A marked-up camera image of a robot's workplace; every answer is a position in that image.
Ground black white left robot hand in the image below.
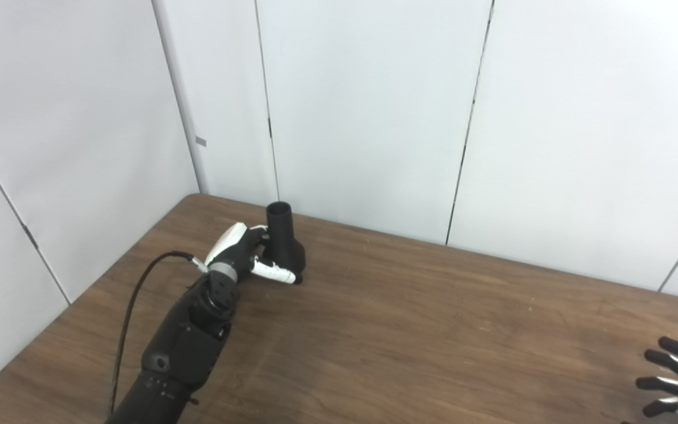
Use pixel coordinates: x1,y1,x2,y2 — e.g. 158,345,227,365
204,223,304,287

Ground black flared nozzle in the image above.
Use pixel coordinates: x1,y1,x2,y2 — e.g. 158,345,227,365
265,201,307,277

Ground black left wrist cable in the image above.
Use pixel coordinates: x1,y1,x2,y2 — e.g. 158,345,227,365
108,251,209,416

